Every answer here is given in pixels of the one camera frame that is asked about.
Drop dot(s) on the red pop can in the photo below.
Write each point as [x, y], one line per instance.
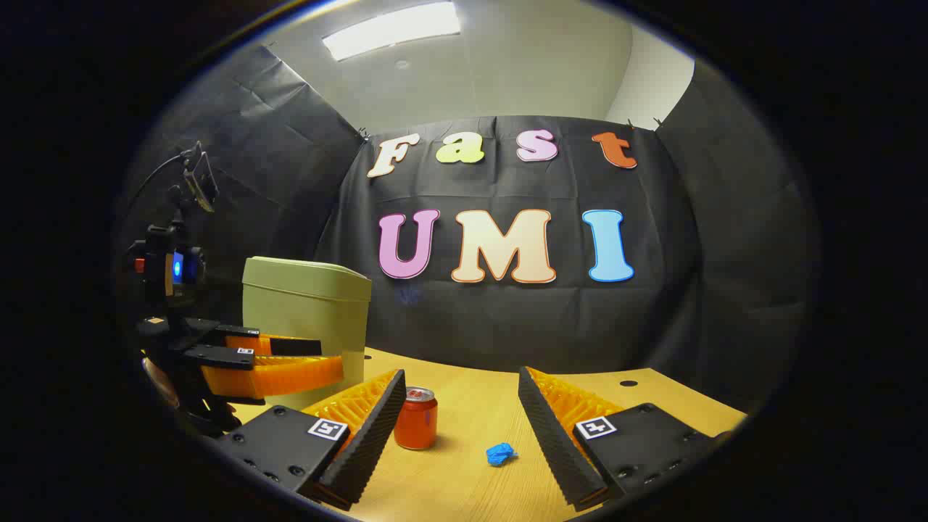
[416, 424]

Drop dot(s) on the wooden desktop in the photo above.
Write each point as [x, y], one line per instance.
[471, 406]

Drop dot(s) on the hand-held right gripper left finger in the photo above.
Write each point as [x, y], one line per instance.
[366, 442]

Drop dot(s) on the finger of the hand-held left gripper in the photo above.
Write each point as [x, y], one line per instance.
[275, 375]
[290, 346]

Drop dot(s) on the blue paper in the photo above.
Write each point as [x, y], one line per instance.
[500, 454]

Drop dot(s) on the green desktop garbage bin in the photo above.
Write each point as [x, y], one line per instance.
[312, 304]

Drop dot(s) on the ceiling light panel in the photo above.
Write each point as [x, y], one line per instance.
[391, 29]

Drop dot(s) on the black backdrop cloth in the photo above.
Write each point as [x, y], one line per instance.
[507, 319]

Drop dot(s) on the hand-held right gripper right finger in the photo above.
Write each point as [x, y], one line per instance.
[554, 442]

